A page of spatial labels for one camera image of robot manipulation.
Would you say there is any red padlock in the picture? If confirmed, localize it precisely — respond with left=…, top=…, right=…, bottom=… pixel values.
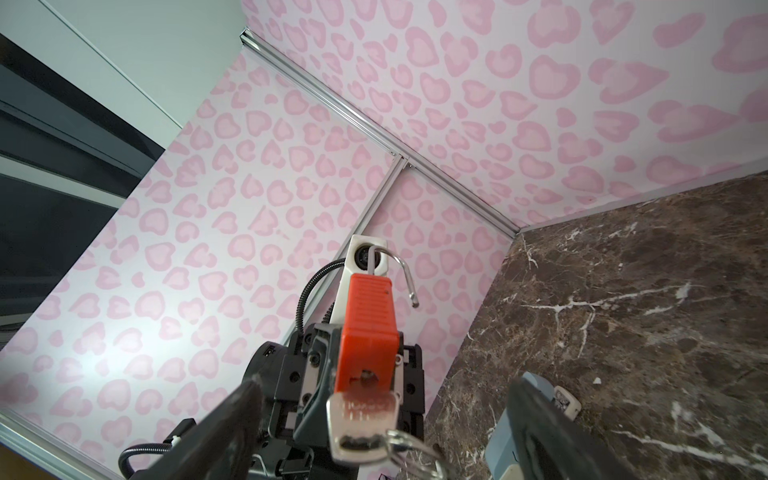
left=334, top=244, right=419, bottom=393

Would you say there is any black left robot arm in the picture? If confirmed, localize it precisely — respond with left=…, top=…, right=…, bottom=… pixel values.
left=118, top=319, right=431, bottom=479

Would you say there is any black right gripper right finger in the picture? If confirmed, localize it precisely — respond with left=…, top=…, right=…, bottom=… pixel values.
left=507, top=379, right=635, bottom=479

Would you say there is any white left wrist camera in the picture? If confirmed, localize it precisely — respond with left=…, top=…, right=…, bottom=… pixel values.
left=330, top=234, right=388, bottom=324

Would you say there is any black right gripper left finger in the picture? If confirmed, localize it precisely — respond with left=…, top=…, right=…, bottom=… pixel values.
left=128, top=379, right=263, bottom=479

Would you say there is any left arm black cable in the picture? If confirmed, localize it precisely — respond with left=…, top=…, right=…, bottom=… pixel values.
left=295, top=257, right=349, bottom=334

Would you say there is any blue grey stapler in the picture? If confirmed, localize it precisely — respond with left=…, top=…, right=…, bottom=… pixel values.
left=484, top=372, right=582, bottom=480

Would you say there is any silver key with ring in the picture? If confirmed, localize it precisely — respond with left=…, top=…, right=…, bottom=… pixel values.
left=326, top=387, right=449, bottom=479

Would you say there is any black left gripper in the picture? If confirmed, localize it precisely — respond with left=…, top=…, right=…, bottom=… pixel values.
left=263, top=323, right=359, bottom=479

